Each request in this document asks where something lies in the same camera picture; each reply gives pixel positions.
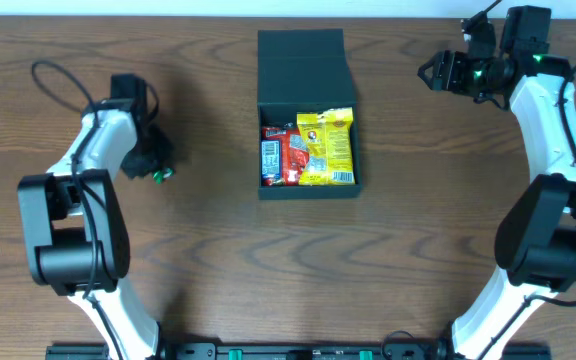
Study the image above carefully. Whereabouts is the green bar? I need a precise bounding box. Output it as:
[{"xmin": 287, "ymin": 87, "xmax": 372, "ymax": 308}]
[{"xmin": 152, "ymin": 167, "xmax": 175, "ymax": 184}]

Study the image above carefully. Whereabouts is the small blue gum pack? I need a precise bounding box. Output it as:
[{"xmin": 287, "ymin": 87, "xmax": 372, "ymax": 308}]
[{"xmin": 261, "ymin": 140, "xmax": 282, "ymax": 181}]

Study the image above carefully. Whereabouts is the yellow snack bag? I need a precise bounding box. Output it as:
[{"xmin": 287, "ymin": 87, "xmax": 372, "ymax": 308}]
[{"xmin": 297, "ymin": 108, "xmax": 355, "ymax": 186}]

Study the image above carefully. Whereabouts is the red snack bag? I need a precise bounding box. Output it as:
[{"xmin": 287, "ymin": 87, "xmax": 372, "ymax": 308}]
[{"xmin": 261, "ymin": 127, "xmax": 309, "ymax": 186}]

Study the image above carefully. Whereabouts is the black box container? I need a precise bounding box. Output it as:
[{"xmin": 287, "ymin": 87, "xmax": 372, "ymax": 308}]
[{"xmin": 257, "ymin": 29, "xmax": 363, "ymax": 200}]

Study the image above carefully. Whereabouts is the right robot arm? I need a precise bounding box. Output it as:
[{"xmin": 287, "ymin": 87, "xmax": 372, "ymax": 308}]
[{"xmin": 418, "ymin": 51, "xmax": 576, "ymax": 359}]

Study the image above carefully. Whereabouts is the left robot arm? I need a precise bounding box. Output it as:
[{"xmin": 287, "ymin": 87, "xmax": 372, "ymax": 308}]
[{"xmin": 17, "ymin": 96, "xmax": 168, "ymax": 359}]

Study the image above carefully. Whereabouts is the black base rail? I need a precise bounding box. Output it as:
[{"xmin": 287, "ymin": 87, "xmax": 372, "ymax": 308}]
[{"xmin": 44, "ymin": 341, "xmax": 552, "ymax": 360}]

